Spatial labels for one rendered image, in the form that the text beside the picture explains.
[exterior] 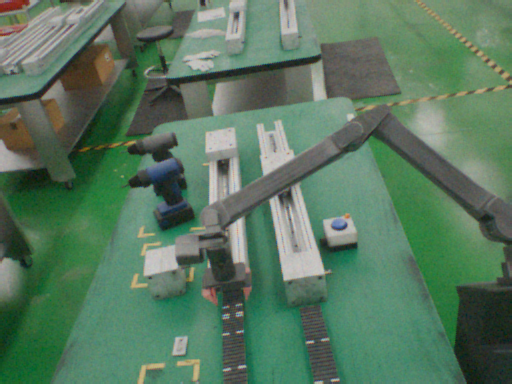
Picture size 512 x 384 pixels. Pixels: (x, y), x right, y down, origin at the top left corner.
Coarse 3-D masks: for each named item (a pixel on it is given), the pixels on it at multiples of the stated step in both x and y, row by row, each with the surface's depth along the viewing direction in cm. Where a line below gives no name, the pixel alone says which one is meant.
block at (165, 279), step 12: (156, 252) 130; (168, 252) 130; (156, 264) 126; (168, 264) 125; (144, 276) 124; (156, 276) 124; (168, 276) 125; (180, 276) 126; (156, 288) 126; (168, 288) 127; (180, 288) 128
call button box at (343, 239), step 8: (344, 216) 135; (328, 224) 134; (352, 224) 132; (328, 232) 131; (336, 232) 130; (344, 232) 130; (352, 232) 129; (320, 240) 135; (328, 240) 130; (336, 240) 130; (344, 240) 130; (352, 240) 131; (328, 248) 133; (336, 248) 132; (344, 248) 132; (352, 248) 132
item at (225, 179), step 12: (216, 168) 165; (228, 168) 171; (216, 180) 158; (228, 180) 164; (240, 180) 168; (216, 192) 152; (228, 192) 157; (228, 228) 140; (240, 228) 135; (228, 240) 135; (240, 240) 130; (240, 252) 126; (216, 288) 128
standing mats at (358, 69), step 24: (336, 48) 498; (360, 48) 486; (336, 72) 444; (360, 72) 434; (384, 72) 425; (144, 96) 474; (168, 96) 464; (336, 96) 400; (360, 96) 393; (144, 120) 425; (168, 120) 417
